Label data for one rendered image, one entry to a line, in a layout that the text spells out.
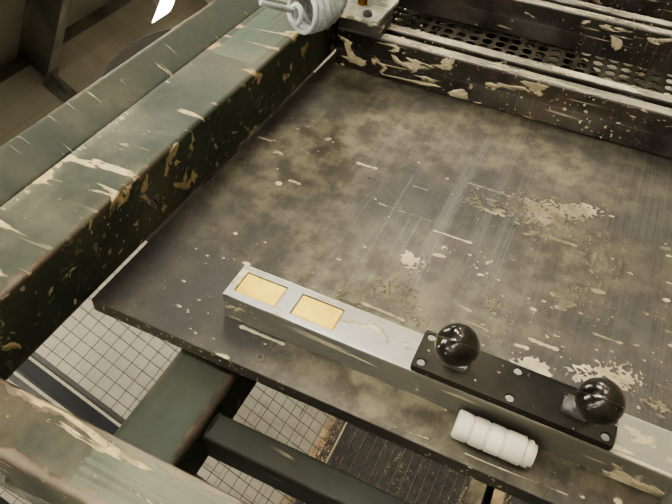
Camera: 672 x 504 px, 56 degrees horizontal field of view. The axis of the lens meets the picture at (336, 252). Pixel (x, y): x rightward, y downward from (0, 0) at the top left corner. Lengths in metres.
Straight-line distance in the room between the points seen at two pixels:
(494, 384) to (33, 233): 0.50
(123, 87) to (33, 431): 1.02
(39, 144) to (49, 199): 0.63
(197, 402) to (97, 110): 0.89
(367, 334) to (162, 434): 0.24
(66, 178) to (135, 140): 0.10
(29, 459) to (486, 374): 0.42
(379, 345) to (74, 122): 0.95
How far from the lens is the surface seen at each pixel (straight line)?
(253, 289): 0.71
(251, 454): 0.70
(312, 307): 0.69
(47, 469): 0.62
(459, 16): 1.37
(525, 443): 0.65
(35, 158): 1.37
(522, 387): 0.66
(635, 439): 0.68
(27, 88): 6.52
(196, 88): 0.92
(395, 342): 0.67
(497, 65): 1.09
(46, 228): 0.73
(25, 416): 0.65
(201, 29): 1.74
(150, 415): 0.72
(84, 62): 6.85
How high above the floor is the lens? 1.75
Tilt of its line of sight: 8 degrees down
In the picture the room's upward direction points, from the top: 50 degrees counter-clockwise
